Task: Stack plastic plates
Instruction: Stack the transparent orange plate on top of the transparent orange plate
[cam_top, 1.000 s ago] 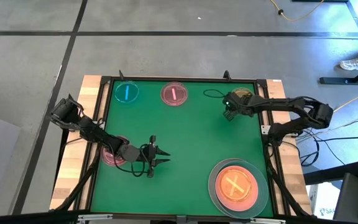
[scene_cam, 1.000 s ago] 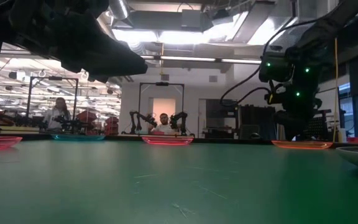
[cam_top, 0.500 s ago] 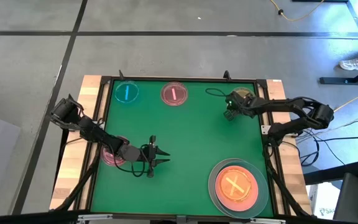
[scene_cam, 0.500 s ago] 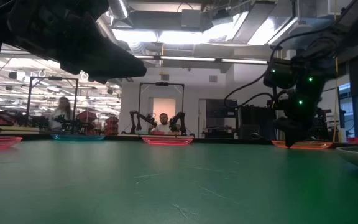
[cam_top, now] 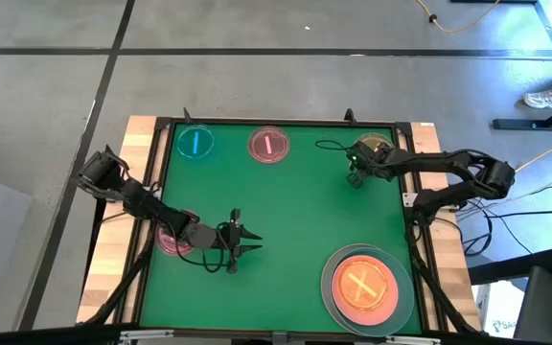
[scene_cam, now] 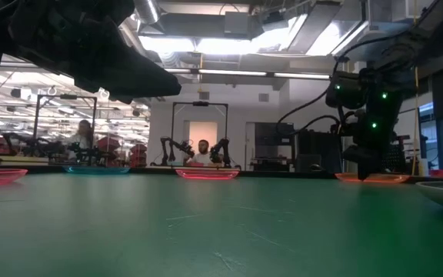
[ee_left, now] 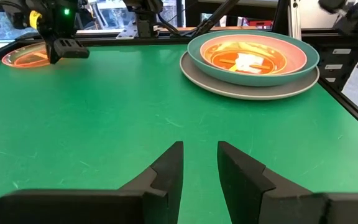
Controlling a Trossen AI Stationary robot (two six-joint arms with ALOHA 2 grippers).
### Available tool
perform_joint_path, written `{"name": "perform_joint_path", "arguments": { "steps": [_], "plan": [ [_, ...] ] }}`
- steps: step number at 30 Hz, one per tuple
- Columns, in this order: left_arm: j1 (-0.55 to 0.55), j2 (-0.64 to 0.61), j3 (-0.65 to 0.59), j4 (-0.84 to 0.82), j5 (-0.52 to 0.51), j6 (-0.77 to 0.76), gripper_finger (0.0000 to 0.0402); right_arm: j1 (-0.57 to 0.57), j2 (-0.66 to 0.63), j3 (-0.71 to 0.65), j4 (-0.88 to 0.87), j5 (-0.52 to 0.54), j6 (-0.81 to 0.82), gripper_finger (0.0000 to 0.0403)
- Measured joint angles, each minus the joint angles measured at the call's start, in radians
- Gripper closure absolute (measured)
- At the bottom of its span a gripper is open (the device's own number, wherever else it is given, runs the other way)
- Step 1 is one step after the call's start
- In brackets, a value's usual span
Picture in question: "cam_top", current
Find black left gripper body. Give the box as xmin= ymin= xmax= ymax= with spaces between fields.
xmin=215 ymin=207 xmax=244 ymax=275

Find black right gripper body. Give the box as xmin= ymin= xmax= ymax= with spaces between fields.
xmin=345 ymin=140 xmax=384 ymax=190

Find yellow plastic plate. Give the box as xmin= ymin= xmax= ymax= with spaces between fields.
xmin=355 ymin=132 xmax=396 ymax=154

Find pink plastic plate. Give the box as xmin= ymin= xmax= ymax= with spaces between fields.
xmin=246 ymin=125 xmax=292 ymax=165
xmin=154 ymin=208 xmax=201 ymax=258

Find large clear grey plastic plate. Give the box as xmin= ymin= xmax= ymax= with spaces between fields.
xmin=329 ymin=246 xmax=416 ymax=337
xmin=320 ymin=242 xmax=404 ymax=332

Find blue plastic plate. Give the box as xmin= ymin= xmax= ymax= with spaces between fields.
xmin=175 ymin=123 xmax=217 ymax=161

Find orange plastic plate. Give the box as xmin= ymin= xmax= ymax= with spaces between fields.
xmin=331 ymin=254 xmax=401 ymax=328

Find green table mat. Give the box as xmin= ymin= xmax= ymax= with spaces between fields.
xmin=138 ymin=121 xmax=424 ymax=335

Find wooden table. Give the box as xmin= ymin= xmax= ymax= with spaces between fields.
xmin=75 ymin=114 xmax=483 ymax=337

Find black desk foot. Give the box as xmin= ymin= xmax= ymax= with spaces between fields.
xmin=492 ymin=95 xmax=552 ymax=132

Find person's shoe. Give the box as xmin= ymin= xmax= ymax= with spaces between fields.
xmin=521 ymin=87 xmax=552 ymax=110

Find white cardboard box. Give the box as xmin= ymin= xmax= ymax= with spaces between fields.
xmin=472 ymin=281 xmax=529 ymax=339

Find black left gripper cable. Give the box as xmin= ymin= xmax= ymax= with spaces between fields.
xmin=172 ymin=224 xmax=232 ymax=275

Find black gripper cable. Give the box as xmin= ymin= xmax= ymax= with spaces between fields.
xmin=172 ymin=224 xmax=232 ymax=275
xmin=314 ymin=139 xmax=355 ymax=153

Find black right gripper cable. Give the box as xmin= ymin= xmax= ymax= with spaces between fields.
xmin=314 ymin=139 xmax=355 ymax=153

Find black metal table frame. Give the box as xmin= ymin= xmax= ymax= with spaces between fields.
xmin=80 ymin=107 xmax=486 ymax=344

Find black floor cables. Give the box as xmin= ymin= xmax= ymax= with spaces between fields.
xmin=441 ymin=179 xmax=552 ymax=258

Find yellow floor cable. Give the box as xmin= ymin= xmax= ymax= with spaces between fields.
xmin=414 ymin=0 xmax=503 ymax=35

